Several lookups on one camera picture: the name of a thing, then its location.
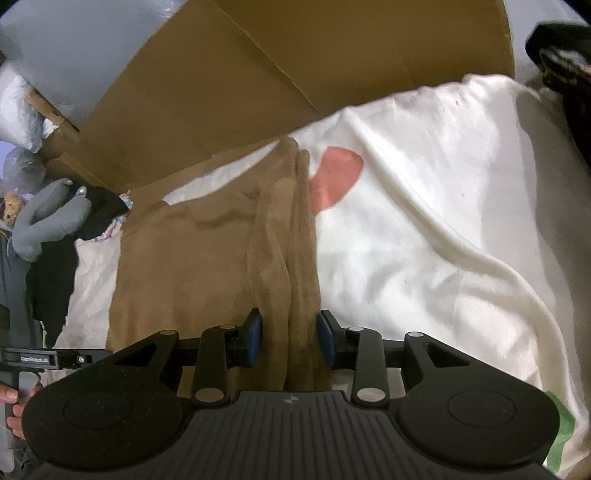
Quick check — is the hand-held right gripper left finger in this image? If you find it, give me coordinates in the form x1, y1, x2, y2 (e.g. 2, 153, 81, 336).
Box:
113, 308, 263, 408

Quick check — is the teddy bear toy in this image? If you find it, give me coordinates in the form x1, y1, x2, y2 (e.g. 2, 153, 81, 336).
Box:
0, 191, 27, 230

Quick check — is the brown printed t-shirt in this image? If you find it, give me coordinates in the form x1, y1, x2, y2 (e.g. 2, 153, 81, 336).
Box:
105, 135, 334, 398

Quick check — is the white printed blanket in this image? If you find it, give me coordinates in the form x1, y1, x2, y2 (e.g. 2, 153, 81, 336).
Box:
50, 73, 583, 477

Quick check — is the black clothing pile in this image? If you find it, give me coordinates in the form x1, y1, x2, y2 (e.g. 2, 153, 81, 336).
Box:
523, 8, 591, 168

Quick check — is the grey wrapped appliance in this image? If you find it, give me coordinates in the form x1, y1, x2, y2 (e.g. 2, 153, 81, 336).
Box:
0, 0, 191, 133

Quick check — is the black garment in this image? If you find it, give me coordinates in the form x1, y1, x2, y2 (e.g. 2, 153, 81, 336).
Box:
24, 186, 131, 348

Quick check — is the white plastic pillow bag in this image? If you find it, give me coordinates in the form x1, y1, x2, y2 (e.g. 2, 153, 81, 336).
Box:
0, 64, 62, 154

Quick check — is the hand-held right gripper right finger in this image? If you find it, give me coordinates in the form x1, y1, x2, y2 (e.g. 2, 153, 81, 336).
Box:
316, 310, 476, 409

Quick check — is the person's left hand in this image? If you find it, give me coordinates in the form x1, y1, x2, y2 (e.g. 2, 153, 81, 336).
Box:
0, 385, 44, 440

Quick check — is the grey duvet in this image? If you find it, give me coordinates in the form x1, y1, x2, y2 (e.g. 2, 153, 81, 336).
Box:
0, 239, 48, 352

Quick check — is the clear plastic bag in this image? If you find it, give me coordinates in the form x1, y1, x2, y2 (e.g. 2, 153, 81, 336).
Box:
0, 147, 48, 195

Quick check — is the grey neck pillow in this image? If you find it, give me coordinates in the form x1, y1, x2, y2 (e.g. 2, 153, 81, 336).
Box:
10, 176, 94, 262

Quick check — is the flattened cardboard box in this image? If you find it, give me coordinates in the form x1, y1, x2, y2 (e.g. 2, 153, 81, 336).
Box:
43, 0, 516, 209

